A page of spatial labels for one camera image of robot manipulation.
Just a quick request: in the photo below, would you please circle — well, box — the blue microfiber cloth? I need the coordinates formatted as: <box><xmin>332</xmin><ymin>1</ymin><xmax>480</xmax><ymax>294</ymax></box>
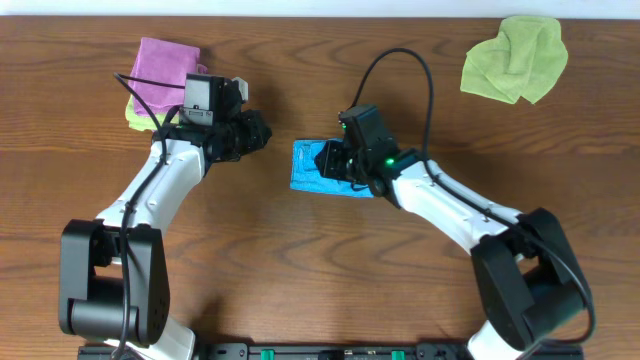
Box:
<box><xmin>289</xmin><ymin>139</ymin><xmax>373</xmax><ymax>198</ymax></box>

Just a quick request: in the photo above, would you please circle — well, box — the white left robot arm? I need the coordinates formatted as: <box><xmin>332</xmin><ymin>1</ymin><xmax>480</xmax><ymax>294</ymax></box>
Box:
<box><xmin>58</xmin><ymin>73</ymin><xmax>272</xmax><ymax>359</ymax></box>

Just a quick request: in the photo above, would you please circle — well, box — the folded purple cloth bottom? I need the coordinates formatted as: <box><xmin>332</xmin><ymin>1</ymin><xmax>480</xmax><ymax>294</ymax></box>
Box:
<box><xmin>196</xmin><ymin>64</ymin><xmax>208</xmax><ymax>74</ymax></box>

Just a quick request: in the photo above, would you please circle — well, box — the folded purple cloth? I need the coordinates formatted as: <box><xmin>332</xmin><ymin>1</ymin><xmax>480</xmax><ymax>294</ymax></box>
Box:
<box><xmin>130</xmin><ymin>37</ymin><xmax>200</xmax><ymax>114</ymax></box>
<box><xmin>196</xmin><ymin>64</ymin><xmax>208</xmax><ymax>74</ymax></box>

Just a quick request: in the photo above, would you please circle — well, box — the folded green cloth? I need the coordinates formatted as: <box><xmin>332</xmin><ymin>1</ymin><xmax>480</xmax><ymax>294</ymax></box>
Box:
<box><xmin>125</xmin><ymin>96</ymin><xmax>157</xmax><ymax>131</ymax></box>

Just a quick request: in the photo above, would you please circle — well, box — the folded purple cloth top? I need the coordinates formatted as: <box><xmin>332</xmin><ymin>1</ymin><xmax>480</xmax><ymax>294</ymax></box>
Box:
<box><xmin>130</xmin><ymin>37</ymin><xmax>200</xmax><ymax>114</ymax></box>

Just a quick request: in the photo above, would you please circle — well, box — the crumpled green microfiber cloth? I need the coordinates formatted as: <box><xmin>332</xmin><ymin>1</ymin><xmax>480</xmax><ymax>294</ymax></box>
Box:
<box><xmin>460</xmin><ymin>16</ymin><xmax>569</xmax><ymax>104</ymax></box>

